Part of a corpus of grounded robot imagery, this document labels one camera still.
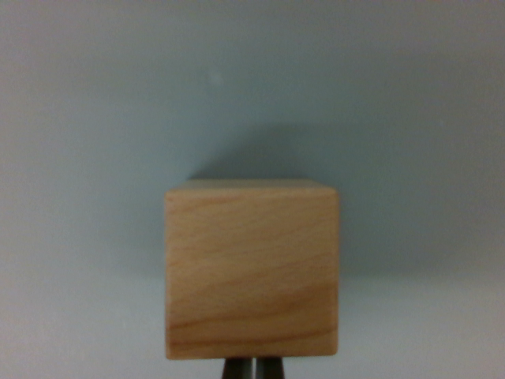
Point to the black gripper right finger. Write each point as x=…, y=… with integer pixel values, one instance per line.
x=271, y=369

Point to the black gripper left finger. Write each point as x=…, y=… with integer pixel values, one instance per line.
x=236, y=369

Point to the light wooden cube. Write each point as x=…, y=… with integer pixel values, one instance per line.
x=251, y=272

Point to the white plastic bin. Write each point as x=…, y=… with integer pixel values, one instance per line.
x=79, y=158

